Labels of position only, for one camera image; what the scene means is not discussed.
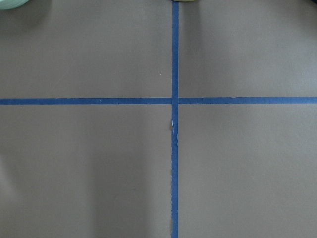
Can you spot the green bowl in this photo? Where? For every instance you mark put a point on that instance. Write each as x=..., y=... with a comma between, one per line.
x=11, y=4

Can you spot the wooden stand with round base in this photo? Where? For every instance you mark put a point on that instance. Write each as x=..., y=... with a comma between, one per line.
x=184, y=0

